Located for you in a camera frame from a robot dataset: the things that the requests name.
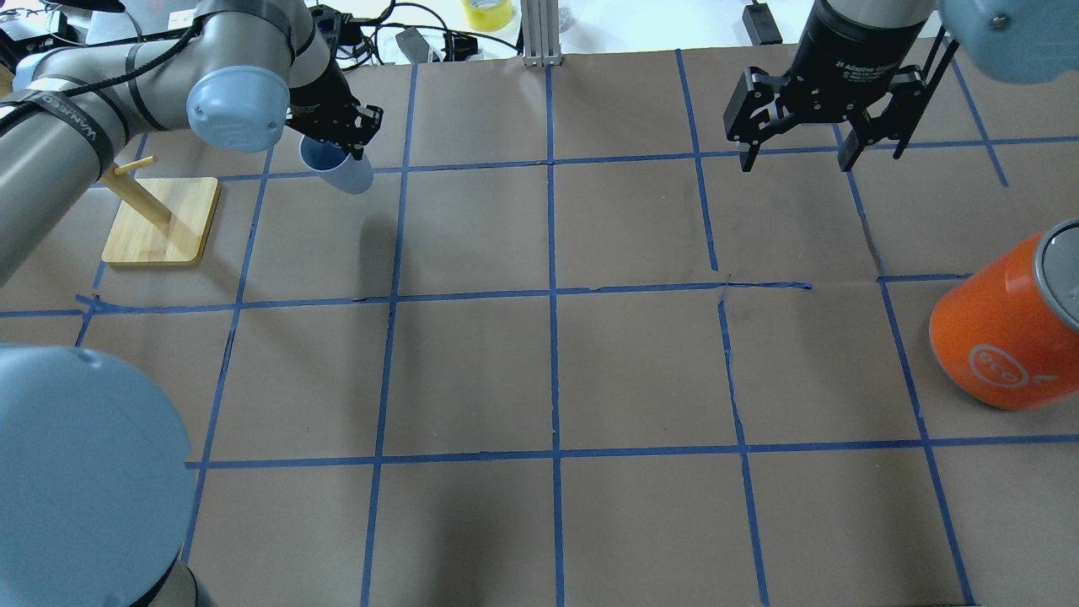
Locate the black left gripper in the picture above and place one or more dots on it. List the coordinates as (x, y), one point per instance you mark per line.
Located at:
(317, 95)

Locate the yellow tape roll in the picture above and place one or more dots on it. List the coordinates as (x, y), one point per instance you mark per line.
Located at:
(488, 15)

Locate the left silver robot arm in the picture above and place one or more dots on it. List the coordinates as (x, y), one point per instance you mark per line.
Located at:
(96, 494)

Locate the black power adapter brick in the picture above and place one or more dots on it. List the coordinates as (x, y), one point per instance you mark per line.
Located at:
(760, 24)

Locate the light blue plastic cup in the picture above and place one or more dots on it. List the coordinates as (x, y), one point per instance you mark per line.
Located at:
(335, 166)

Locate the orange can with silver lid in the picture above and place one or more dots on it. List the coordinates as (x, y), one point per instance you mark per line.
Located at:
(1008, 335)

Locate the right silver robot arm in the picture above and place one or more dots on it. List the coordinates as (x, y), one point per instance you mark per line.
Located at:
(1020, 42)

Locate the aluminium frame post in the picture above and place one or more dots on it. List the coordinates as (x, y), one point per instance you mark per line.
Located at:
(540, 28)

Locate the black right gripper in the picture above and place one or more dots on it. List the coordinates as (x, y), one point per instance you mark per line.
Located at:
(851, 38)

